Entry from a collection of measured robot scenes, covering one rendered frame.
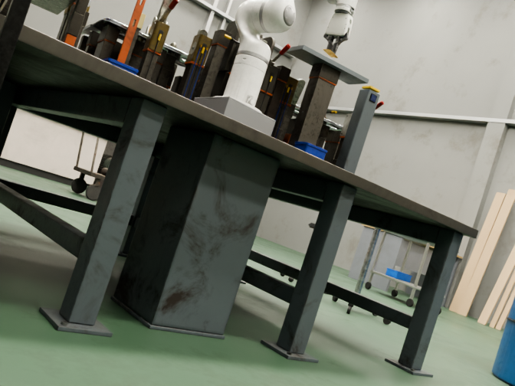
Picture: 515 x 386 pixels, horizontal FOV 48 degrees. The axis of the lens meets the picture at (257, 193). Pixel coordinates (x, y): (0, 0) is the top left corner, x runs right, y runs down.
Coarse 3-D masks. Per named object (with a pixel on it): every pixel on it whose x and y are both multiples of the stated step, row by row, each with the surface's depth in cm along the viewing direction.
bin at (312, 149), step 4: (296, 144) 239; (300, 144) 236; (304, 144) 233; (308, 144) 232; (312, 144) 233; (300, 148) 235; (304, 148) 233; (308, 148) 233; (312, 148) 234; (316, 148) 234; (320, 148) 235; (308, 152) 233; (312, 152) 234; (316, 152) 235; (320, 152) 236; (324, 152) 237; (316, 156) 235; (320, 156) 236; (324, 156) 237
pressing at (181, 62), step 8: (96, 24) 241; (104, 24) 238; (112, 24) 234; (120, 24) 229; (120, 32) 243; (144, 40) 243; (168, 48) 244; (176, 56) 253; (184, 56) 248; (184, 64) 264; (296, 112) 289; (328, 120) 283; (336, 128) 296
